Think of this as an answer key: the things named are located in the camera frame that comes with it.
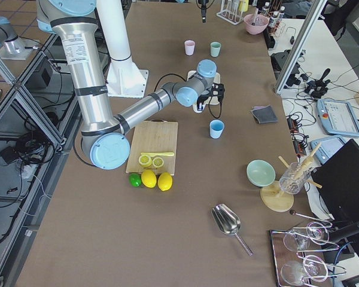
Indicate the clear textured glass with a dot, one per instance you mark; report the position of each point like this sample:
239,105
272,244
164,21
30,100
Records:
294,178

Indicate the green cup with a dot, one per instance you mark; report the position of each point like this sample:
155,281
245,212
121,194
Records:
215,48

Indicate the pink bowl with ice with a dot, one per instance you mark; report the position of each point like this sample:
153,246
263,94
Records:
257,26

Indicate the yellow plastic knife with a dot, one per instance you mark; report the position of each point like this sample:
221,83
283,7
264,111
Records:
155,154

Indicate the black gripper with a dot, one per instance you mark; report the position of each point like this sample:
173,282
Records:
202,99

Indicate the wine glass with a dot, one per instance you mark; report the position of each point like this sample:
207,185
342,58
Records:
312,268
300,238

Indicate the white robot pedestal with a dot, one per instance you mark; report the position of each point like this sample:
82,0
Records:
124,78

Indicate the grey folded cloth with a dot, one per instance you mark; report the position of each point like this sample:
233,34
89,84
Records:
264,114

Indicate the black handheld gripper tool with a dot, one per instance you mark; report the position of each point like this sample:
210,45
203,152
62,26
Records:
317,88

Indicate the metal scoop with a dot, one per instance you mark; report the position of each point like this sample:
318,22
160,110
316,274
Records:
229,223

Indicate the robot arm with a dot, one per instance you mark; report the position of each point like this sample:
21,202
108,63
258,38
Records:
96,46
1,33

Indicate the lemon half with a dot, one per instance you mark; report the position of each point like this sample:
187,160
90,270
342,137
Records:
158,162
145,160

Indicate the white wire rack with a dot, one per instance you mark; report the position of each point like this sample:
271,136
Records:
229,11

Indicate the mint green bowl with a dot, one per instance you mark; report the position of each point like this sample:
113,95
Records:
260,173

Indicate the blue cup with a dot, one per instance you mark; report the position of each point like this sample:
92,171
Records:
216,128

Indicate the green lime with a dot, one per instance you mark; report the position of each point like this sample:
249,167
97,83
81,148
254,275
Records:
135,180

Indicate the black monitor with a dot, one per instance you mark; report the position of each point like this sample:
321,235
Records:
339,177

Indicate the aluminium frame post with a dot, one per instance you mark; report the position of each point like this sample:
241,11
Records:
311,17

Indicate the pink cup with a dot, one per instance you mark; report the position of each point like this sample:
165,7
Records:
189,46

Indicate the wooden cutting board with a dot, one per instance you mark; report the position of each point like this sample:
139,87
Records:
150,136

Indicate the whole yellow lemon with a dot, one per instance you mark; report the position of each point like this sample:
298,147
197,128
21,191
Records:
148,178

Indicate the yellow lidded bottle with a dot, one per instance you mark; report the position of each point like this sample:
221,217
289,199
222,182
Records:
243,7

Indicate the blue teach pendant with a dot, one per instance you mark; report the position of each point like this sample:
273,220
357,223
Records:
329,146
338,118

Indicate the metal tube with black cap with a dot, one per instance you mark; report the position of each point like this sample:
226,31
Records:
254,16

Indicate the cream serving tray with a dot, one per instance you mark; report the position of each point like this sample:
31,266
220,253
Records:
217,79

